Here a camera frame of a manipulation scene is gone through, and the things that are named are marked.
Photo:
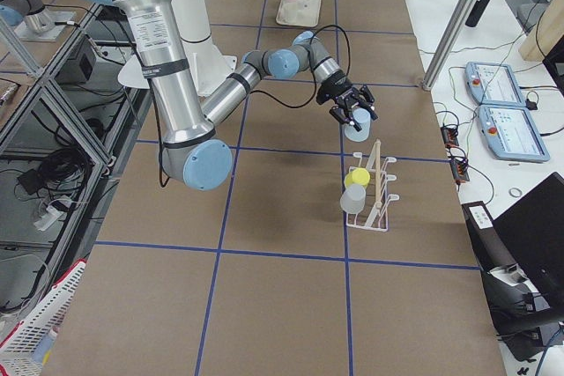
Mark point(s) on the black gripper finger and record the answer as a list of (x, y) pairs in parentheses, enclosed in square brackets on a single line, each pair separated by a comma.
[(345, 117), (367, 101)]

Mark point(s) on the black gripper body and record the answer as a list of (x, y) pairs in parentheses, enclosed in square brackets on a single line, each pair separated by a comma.
[(335, 90)]

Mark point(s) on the light blue plastic cup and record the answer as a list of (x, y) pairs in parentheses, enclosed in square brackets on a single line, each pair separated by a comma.
[(363, 118)]

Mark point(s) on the yellow plastic cup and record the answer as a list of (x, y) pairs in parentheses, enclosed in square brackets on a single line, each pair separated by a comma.
[(360, 176)]

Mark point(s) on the grey plastic cup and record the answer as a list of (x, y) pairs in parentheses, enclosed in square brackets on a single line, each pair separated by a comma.
[(352, 201)]

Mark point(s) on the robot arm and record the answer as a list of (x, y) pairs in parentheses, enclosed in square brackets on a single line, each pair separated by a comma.
[(189, 151)]

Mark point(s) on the pale green plastic cup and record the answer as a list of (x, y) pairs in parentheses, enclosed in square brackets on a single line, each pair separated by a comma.
[(289, 13)]

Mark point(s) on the cream plastic tray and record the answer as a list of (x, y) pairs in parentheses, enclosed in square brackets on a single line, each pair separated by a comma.
[(308, 16)]

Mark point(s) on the upper teach pendant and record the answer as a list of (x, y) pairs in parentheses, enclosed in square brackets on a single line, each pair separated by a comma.
[(493, 83)]

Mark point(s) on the teach pendant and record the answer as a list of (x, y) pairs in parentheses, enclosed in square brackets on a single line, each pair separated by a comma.
[(493, 83), (510, 134)]

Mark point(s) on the black bottle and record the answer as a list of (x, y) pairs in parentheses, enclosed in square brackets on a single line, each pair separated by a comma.
[(476, 13)]

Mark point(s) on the lower teach pendant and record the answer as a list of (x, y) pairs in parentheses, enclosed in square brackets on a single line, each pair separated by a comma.
[(510, 134)]

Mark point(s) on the black laptop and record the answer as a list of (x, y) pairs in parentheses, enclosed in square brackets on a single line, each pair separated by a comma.
[(532, 231)]

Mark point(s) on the white plastic basket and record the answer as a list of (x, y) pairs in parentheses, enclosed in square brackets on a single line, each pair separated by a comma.
[(27, 348)]

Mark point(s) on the white wire cup rack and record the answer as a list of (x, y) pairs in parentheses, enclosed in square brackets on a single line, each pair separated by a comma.
[(375, 215)]

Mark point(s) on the grey aluminium frame post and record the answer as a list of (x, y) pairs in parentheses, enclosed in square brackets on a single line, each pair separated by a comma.
[(447, 41)]

